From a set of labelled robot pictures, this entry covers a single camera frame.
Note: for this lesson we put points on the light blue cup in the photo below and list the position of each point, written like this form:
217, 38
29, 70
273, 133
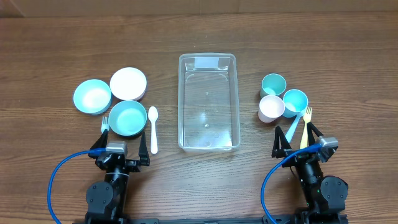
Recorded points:
295, 102

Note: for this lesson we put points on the pale green plastic fork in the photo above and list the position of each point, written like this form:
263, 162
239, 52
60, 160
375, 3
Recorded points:
105, 124

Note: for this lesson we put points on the light blue plastic fork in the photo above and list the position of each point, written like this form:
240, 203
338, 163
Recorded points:
290, 133

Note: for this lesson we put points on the teal green bowl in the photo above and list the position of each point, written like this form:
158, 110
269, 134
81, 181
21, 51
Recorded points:
128, 118

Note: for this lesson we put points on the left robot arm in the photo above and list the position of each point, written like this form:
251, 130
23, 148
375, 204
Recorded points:
106, 199

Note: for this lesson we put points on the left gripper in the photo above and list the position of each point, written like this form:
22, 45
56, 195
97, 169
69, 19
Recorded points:
119, 159

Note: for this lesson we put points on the white bowl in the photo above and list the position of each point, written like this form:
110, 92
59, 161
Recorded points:
128, 83

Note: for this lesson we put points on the clear plastic container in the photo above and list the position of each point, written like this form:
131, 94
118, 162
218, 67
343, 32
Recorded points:
208, 102

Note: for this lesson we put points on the light blue bowl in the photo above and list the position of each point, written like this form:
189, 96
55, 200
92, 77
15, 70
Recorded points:
92, 97

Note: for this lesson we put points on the white plastic spoon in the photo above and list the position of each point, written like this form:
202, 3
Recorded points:
153, 117

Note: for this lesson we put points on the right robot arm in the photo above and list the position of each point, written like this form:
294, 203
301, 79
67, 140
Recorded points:
325, 194

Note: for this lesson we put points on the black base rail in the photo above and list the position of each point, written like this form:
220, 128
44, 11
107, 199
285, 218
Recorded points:
211, 221

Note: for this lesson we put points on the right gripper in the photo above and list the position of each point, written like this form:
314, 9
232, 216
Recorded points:
285, 145

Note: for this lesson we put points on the pink cup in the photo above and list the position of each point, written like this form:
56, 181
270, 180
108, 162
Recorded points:
271, 107

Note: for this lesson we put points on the teal green cup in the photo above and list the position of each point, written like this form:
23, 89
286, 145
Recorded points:
272, 84

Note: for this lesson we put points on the yellow plastic fork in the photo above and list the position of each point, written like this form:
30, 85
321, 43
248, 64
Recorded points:
306, 118

